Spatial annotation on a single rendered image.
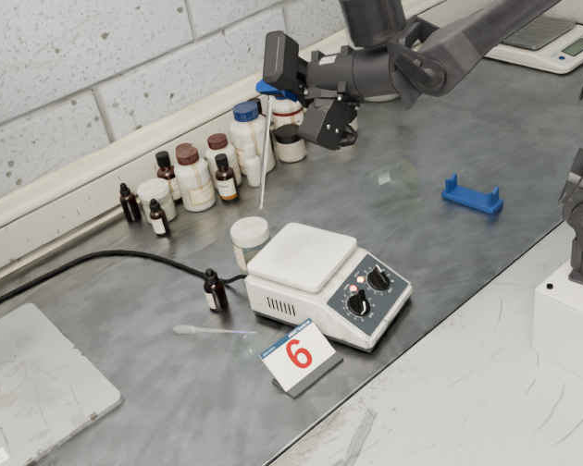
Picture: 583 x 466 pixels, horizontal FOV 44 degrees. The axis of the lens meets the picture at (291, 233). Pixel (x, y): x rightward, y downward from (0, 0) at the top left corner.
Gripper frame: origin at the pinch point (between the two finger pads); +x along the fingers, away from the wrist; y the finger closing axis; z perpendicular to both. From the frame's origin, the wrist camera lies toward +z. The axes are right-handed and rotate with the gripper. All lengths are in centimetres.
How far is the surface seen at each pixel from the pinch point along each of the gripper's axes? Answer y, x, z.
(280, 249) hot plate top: 11.8, 6.1, 19.6
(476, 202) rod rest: 40.9, -11.7, 8.0
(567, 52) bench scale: 81, -16, -32
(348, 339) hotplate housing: 12.9, -5.2, 31.6
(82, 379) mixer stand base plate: -3.9, 26.5, 39.8
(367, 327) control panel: 13.2, -7.9, 29.9
